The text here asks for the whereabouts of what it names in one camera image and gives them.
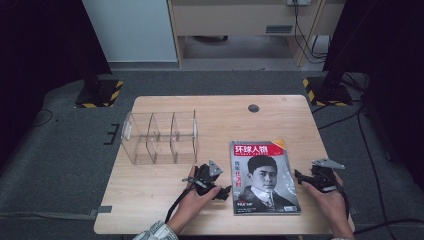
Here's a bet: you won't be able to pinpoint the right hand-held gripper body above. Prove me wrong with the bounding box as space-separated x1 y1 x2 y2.
309 157 346 194

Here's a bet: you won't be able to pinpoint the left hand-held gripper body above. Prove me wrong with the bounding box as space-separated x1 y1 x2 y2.
182 159 224 197

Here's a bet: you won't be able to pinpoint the magazine with portrait cover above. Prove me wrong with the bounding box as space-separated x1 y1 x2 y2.
228 139 302 216

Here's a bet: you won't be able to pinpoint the clear acrylic divided rack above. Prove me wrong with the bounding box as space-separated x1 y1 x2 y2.
120 109 200 167

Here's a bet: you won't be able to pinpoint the person's right hand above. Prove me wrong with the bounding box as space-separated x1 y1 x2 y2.
301 170 351 224

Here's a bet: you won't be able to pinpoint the person's left hand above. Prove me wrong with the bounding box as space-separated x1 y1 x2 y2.
166 165 222 234

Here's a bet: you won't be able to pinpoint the black yellow-striped stand base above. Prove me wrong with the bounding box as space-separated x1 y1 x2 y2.
302 76 354 108
74 78 125 109

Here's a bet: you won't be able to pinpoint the black floor tape marks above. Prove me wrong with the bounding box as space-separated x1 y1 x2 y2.
102 122 121 146

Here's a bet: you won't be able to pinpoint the black curtain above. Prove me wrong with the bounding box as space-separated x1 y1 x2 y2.
0 0 113 168
322 0 424 191

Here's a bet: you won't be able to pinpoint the light wooden desk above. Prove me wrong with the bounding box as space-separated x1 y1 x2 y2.
166 0 346 70

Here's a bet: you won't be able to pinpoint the white cabinet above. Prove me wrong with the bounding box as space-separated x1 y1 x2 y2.
82 0 179 64

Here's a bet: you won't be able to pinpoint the left hand-held gripper cable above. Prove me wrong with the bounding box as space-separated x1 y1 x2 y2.
164 181 201 224

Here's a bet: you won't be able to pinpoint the long black floor cable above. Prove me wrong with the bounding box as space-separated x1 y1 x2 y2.
356 109 390 234

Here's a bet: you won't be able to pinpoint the black hanging power cables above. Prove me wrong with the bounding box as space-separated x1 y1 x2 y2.
292 3 332 65

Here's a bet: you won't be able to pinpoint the thin black floor cable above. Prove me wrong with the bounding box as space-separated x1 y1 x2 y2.
32 108 55 128

